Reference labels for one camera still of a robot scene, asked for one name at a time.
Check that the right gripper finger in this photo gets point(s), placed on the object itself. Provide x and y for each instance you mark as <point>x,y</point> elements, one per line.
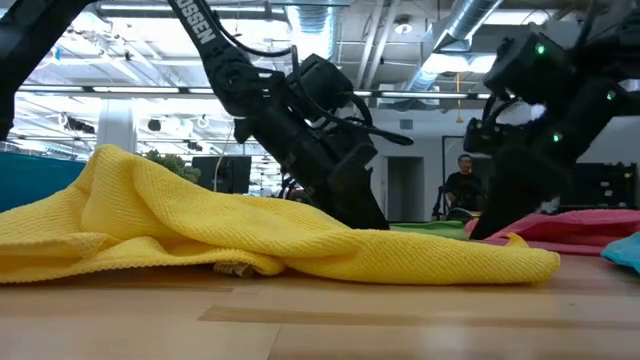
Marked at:
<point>505,200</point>
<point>542,190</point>

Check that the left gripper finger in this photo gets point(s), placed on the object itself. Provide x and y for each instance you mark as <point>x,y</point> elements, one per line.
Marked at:
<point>371,210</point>
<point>345,207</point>

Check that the green microfiber towel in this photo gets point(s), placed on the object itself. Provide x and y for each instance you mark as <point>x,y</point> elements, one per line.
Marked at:
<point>430,230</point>

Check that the yellow microfiber towel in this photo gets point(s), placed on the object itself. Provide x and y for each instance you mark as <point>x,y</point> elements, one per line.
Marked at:
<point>200,225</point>

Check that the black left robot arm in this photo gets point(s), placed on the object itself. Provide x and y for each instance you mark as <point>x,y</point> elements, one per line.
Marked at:
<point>200,30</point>

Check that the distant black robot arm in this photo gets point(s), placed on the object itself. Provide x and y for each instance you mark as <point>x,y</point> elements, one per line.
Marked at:
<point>439,202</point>

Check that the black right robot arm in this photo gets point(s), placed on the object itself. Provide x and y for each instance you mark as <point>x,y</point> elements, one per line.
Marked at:
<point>615,50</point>

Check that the pink microfiber towel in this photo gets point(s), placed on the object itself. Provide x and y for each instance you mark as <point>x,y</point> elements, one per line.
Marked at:
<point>575,230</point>

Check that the light blue microfiber towel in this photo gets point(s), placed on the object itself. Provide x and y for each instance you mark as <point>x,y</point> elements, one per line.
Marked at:
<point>625,252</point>

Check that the person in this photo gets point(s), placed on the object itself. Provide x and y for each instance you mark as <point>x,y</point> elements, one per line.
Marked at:
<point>462,192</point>

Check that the black cabinet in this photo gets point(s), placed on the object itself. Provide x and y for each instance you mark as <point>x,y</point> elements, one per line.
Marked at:
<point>607,185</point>

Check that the black flat screen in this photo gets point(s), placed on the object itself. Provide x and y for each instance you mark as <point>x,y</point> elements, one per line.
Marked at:
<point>232,175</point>

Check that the green artificial plant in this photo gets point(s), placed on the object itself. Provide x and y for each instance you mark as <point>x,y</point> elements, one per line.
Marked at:
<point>175,164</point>

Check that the round black ceiling speaker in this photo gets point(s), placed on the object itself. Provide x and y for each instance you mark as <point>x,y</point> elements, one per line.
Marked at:
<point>154,125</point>

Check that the round ceiling fixture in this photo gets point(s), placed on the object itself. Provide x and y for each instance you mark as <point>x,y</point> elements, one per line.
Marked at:
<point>403,27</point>

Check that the white column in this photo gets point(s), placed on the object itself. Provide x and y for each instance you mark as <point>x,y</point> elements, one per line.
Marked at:
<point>116,130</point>

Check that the teal plastic bin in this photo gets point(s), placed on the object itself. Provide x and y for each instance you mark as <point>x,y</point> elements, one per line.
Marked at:
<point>30,180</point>

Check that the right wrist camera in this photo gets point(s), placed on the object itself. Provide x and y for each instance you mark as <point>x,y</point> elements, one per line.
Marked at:
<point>482,135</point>

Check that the tall black metal frame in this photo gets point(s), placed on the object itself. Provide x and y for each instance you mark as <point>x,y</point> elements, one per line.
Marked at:
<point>442,160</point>

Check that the square wall vent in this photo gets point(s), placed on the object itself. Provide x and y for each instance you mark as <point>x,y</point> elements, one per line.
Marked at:
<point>406,124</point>

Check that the small silver spiral duct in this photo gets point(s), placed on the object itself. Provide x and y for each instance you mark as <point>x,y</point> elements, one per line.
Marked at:
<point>312,30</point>

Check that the large silver ventilation duct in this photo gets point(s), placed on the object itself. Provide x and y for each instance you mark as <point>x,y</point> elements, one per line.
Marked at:
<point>472,17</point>

